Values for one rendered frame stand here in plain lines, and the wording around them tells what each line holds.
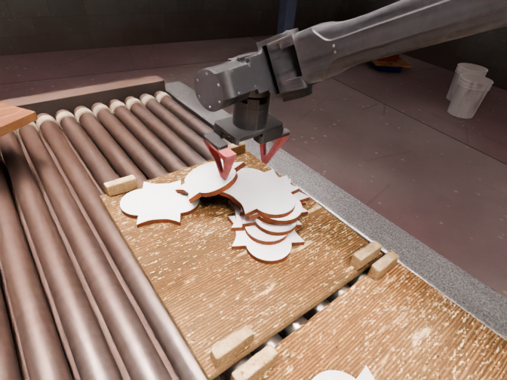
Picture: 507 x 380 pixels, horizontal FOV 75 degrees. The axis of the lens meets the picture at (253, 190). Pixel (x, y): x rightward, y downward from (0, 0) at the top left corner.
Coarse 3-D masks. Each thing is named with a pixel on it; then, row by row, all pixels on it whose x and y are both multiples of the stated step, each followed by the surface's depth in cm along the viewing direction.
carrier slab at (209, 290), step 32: (256, 160) 79; (128, 192) 66; (128, 224) 59; (160, 224) 60; (192, 224) 60; (224, 224) 61; (320, 224) 62; (160, 256) 54; (192, 256) 54; (224, 256) 55; (288, 256) 56; (320, 256) 56; (160, 288) 49; (192, 288) 49; (224, 288) 50; (256, 288) 50; (288, 288) 51; (320, 288) 51; (192, 320) 45; (224, 320) 46; (256, 320) 46; (288, 320) 46; (192, 352) 42
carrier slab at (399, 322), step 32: (352, 288) 51; (384, 288) 52; (416, 288) 52; (320, 320) 47; (352, 320) 47; (384, 320) 47; (416, 320) 48; (448, 320) 48; (288, 352) 43; (320, 352) 43; (352, 352) 43; (384, 352) 44; (416, 352) 44; (448, 352) 44; (480, 352) 45
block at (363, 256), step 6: (366, 246) 55; (372, 246) 55; (378, 246) 55; (360, 252) 54; (366, 252) 54; (372, 252) 54; (378, 252) 56; (354, 258) 54; (360, 258) 53; (366, 258) 53; (372, 258) 55; (354, 264) 54; (360, 264) 53
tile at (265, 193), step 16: (240, 176) 62; (256, 176) 63; (272, 176) 63; (224, 192) 58; (240, 192) 59; (256, 192) 59; (272, 192) 59; (288, 192) 59; (256, 208) 56; (272, 208) 56; (288, 208) 56
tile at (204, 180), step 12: (204, 168) 68; (216, 168) 65; (240, 168) 63; (192, 180) 65; (204, 180) 63; (216, 180) 61; (228, 180) 59; (180, 192) 65; (192, 192) 60; (204, 192) 58; (216, 192) 58
